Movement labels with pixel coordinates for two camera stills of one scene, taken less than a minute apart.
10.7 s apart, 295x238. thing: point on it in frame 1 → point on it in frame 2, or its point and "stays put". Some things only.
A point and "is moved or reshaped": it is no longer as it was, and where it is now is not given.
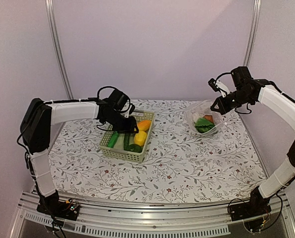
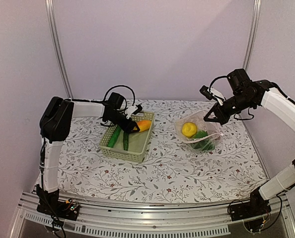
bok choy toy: x=202 y=125 → x=206 y=145
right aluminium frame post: x=254 y=33 stays put
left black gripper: x=129 y=128 stays put
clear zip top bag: x=202 y=119 is moved or reshaped
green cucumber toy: x=112 y=139 stays put
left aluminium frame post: x=50 y=9 stays put
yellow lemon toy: x=140 y=138 → x=188 y=129
